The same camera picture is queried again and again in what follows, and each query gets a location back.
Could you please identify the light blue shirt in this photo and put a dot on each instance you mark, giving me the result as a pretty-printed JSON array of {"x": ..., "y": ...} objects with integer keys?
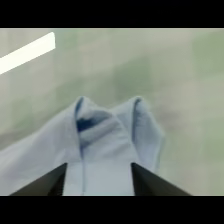
[{"x": 100, "y": 156}]

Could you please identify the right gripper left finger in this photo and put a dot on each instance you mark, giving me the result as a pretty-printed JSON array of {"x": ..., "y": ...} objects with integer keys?
[{"x": 46, "y": 183}]

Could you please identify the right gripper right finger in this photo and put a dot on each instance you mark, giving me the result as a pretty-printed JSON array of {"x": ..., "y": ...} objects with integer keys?
[{"x": 153, "y": 183}]

